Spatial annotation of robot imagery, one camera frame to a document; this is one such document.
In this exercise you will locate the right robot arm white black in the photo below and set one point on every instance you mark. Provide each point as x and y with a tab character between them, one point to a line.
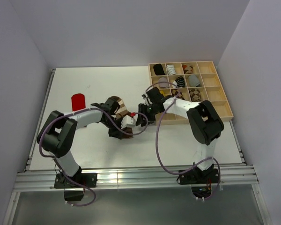
206	126

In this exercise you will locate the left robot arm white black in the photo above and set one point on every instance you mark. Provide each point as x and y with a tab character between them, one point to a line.
57	134

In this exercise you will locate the wooden compartment tray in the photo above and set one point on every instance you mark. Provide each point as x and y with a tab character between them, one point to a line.
213	90

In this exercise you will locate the rolled yellow sock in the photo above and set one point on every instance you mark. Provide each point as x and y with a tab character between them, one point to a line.
165	92

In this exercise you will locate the rolled black striped sock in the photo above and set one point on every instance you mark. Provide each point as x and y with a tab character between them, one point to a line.
179	82

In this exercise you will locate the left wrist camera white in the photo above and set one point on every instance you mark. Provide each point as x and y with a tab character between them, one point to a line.
128	121

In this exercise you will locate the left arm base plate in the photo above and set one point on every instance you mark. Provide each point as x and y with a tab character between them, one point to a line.
86	179

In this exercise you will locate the red sock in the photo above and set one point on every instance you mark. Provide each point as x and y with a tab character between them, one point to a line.
78	102

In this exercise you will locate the aluminium frame rail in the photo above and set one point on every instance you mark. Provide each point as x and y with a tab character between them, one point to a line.
151	177

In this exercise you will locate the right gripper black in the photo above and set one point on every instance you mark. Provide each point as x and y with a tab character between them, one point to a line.
142	108

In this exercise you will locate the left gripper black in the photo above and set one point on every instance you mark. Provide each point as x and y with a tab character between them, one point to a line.
117	133

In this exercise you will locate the brown striped sock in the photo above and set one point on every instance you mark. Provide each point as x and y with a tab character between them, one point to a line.
120	109

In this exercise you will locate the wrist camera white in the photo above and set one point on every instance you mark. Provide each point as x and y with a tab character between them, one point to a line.
146	99
128	121

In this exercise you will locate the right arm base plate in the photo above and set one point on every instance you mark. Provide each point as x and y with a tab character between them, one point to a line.
189	178

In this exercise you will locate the rolled white striped sock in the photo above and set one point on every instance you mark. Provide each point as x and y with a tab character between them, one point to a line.
171	69

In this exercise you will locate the rolled orange argyle sock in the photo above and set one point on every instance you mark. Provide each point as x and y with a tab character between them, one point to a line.
187	69

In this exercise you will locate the rolled brown argyle sock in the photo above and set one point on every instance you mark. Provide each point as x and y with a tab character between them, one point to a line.
177	93

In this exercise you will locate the rolled grey beige sock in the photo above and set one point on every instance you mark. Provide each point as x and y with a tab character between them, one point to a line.
163	82

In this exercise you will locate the rolled dark argyle sock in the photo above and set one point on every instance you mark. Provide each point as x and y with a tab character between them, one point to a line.
196	95

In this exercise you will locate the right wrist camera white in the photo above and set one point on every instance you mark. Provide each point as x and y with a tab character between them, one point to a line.
146	99

